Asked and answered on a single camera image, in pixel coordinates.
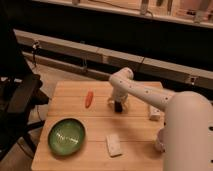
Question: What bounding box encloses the black eraser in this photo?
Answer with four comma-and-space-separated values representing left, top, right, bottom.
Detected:
114, 102, 123, 113

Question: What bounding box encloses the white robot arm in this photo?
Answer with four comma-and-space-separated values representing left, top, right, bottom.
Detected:
109, 67, 213, 171

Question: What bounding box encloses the white sponge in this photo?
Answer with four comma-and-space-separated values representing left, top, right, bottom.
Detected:
106, 134, 122, 157

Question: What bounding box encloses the black chair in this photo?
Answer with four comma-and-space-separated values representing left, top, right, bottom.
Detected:
0, 26, 49, 162

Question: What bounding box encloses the green bowl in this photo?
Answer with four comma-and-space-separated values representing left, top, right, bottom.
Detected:
48, 118, 86, 156

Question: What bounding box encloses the white glue bottle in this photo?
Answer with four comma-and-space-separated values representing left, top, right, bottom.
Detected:
148, 106, 161, 121

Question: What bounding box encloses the white paper cup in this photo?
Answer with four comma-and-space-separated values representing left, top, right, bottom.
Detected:
155, 129, 165, 153

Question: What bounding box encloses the orange carrot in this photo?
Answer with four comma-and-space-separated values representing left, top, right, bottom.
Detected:
85, 91, 93, 108

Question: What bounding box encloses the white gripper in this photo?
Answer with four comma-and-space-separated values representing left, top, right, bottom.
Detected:
107, 89, 129, 112

